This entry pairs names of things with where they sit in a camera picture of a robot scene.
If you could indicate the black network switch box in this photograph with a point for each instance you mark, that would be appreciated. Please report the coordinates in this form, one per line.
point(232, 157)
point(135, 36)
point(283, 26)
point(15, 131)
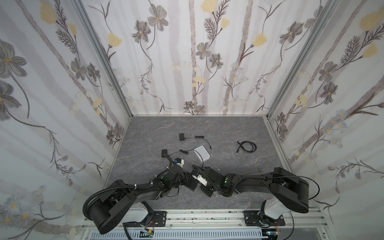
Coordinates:
point(192, 184)

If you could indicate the black power adapter with cable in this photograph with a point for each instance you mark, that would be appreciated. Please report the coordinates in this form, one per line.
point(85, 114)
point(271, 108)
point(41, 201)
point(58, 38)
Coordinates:
point(164, 154)

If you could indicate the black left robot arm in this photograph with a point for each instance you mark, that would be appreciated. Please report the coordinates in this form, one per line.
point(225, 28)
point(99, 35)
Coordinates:
point(107, 208)

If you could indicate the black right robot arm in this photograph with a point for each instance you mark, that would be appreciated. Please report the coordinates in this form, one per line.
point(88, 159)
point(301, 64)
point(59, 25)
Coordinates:
point(290, 192)

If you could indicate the white rectangular device box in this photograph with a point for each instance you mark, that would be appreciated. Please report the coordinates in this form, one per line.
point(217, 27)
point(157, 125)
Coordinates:
point(202, 153)

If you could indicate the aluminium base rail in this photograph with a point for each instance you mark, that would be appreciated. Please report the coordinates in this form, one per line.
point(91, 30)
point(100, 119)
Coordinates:
point(291, 226)

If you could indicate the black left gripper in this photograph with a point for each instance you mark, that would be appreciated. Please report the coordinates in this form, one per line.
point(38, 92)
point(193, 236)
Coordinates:
point(186, 178)

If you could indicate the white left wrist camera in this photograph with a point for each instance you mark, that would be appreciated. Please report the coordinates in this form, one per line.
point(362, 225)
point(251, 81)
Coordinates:
point(179, 162)

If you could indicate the white slotted cable duct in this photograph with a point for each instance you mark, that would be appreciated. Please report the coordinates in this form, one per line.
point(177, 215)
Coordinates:
point(205, 234)

